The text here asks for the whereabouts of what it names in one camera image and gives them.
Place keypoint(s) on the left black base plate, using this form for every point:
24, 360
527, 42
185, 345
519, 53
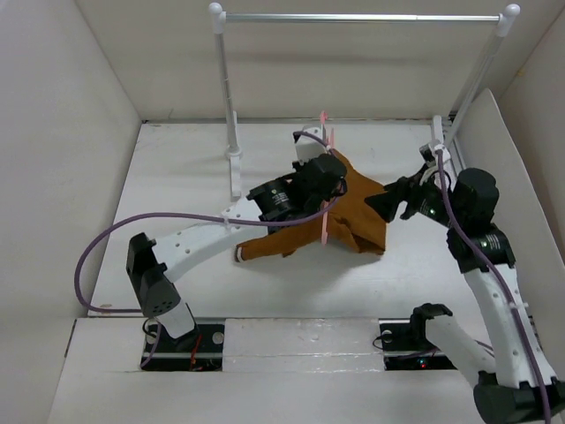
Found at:
200, 353

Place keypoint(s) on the brown trousers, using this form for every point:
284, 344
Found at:
350, 222

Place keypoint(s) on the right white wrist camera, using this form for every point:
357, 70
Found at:
433, 154

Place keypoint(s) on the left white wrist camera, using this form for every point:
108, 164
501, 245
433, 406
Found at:
310, 142

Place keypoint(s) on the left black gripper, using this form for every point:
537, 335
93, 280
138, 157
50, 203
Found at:
335, 193

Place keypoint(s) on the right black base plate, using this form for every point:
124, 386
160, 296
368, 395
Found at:
401, 351

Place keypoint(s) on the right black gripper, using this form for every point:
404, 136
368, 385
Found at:
387, 203

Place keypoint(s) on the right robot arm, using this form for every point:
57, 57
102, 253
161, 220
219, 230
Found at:
511, 380

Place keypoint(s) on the pink plastic hanger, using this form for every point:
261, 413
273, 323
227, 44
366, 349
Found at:
328, 138

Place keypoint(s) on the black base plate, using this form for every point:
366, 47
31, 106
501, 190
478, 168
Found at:
401, 351
200, 353

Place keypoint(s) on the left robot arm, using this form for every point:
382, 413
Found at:
154, 265

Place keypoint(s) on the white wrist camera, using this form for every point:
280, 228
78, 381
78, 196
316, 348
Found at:
310, 142
433, 154

